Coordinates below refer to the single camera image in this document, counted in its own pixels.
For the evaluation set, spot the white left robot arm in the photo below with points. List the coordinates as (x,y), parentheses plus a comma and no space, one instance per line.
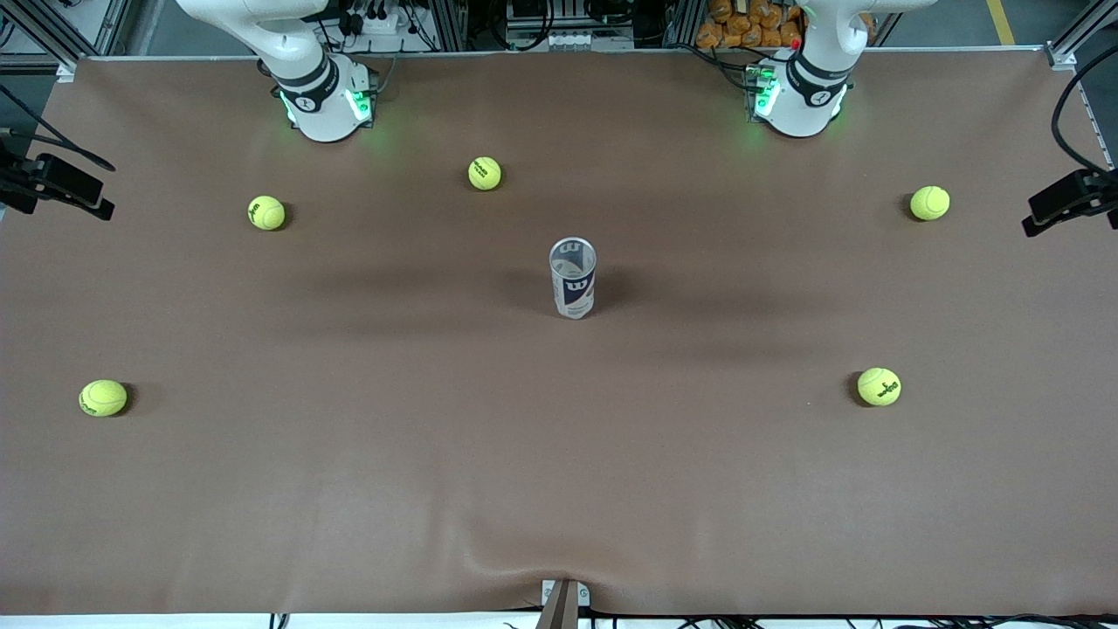
(812,109)

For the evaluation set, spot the pile of orange items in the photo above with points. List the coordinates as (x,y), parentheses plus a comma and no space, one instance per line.
(751,22)

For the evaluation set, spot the power strip with black plugs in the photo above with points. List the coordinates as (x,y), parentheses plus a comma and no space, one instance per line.
(384,22)

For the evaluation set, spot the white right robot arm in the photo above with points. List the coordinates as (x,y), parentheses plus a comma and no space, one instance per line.
(323,114)

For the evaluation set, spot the white power strip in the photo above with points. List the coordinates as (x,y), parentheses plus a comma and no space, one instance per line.
(568,40)

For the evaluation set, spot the clear tennis ball can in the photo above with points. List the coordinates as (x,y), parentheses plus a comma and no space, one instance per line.
(574,284)

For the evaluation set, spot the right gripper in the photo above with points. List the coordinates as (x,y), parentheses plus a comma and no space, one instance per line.
(19,178)

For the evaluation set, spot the yellow tennis ball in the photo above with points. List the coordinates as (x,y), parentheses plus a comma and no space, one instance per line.
(103,397)
(929,203)
(879,386)
(266,212)
(485,173)

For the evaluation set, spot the brown table cover mat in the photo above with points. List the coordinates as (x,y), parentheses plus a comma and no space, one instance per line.
(559,489)

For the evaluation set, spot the grey metal table bracket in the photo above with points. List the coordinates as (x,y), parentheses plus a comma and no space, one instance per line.
(565,601)

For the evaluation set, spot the aluminium frame strut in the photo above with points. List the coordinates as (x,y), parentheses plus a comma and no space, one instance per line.
(48,35)
(1073,39)

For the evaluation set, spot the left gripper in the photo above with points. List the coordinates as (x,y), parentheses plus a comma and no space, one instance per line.
(1099,187)

